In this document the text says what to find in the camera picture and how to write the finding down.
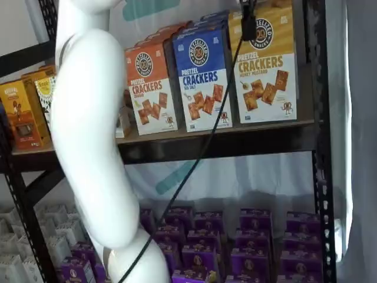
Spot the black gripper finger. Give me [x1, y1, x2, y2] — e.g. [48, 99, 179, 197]
[240, 0, 257, 41]

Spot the yellow white pretzel crackers box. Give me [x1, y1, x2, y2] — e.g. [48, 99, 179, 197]
[257, 0, 294, 9]
[228, 4, 298, 124]

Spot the blue white pretzel crackers box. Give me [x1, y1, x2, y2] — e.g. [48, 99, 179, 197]
[172, 28, 233, 133]
[200, 9, 231, 24]
[176, 19, 233, 33]

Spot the orange white pretzel crackers box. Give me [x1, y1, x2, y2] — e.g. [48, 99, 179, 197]
[124, 42, 179, 136]
[134, 30, 178, 50]
[156, 20, 194, 35]

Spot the brown wooden shelf board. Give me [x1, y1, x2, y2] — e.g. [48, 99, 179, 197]
[11, 117, 323, 156]

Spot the yellow box with snack bar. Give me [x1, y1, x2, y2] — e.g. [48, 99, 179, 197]
[117, 105, 132, 139]

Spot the purple snack box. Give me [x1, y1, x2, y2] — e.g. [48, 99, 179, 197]
[71, 241, 97, 265]
[152, 226, 186, 246]
[171, 269, 219, 283]
[156, 243, 181, 274]
[181, 244, 218, 271]
[139, 208, 156, 234]
[280, 250, 324, 280]
[276, 274, 322, 283]
[186, 229, 221, 248]
[283, 231, 322, 255]
[225, 274, 267, 283]
[193, 210, 224, 233]
[164, 206, 194, 228]
[230, 248, 271, 277]
[239, 208, 272, 233]
[234, 229, 271, 252]
[287, 210, 321, 234]
[61, 257, 97, 283]

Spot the black metal shelf rack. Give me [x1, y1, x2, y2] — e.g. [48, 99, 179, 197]
[0, 0, 338, 283]

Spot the white box with dark crackers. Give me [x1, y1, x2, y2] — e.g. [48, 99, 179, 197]
[34, 75, 57, 119]

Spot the orange brown snack box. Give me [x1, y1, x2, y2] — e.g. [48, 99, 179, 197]
[0, 80, 51, 150]
[21, 64, 57, 87]

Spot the white backdrop cloth teal print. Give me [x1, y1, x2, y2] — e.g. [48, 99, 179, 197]
[110, 0, 318, 215]

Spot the grey curtain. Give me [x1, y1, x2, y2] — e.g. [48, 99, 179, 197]
[325, 0, 377, 283]

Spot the white carton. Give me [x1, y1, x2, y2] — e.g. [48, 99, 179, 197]
[0, 208, 22, 228]
[45, 235, 74, 266]
[23, 255, 45, 283]
[55, 219, 85, 246]
[35, 205, 69, 225]
[0, 254, 30, 283]

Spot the black cable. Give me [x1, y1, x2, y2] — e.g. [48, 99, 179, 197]
[119, 37, 245, 283]

